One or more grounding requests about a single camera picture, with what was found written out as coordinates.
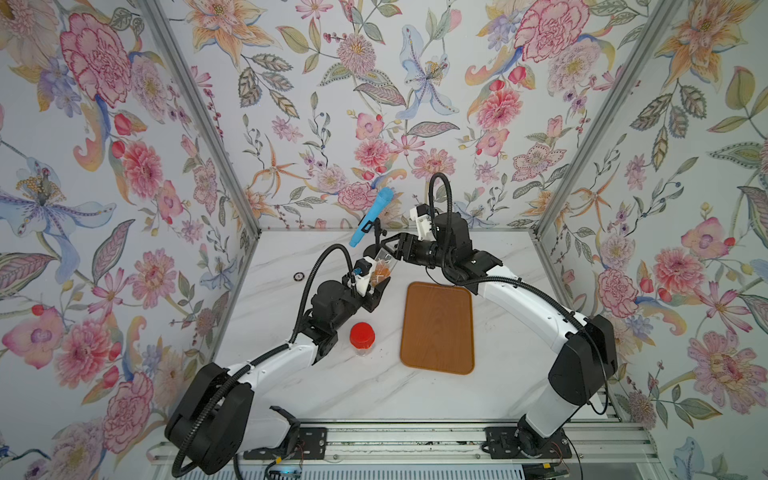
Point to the aluminium frame post right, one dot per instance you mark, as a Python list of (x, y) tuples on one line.
[(659, 20)]

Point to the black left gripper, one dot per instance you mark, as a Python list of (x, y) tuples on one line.
[(372, 294)]

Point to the brown wooden tray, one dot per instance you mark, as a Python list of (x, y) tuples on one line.
[(437, 333)]

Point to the blue microphone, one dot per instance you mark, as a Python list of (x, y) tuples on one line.
[(381, 202)]

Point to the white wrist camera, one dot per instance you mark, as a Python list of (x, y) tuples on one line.
[(421, 216), (363, 270)]

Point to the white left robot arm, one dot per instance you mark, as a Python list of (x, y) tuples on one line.
[(221, 415)]

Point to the black microphone stand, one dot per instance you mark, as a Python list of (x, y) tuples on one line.
[(374, 227)]

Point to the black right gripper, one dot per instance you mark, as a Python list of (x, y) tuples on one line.
[(405, 246)]

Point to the red lidded plastic jar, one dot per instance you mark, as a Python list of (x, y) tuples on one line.
[(362, 338)]

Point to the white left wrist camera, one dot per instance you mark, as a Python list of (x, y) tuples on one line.
[(363, 270)]

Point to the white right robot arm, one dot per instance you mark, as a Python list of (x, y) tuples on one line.
[(586, 355)]

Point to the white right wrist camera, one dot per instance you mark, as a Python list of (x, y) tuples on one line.
[(421, 216)]

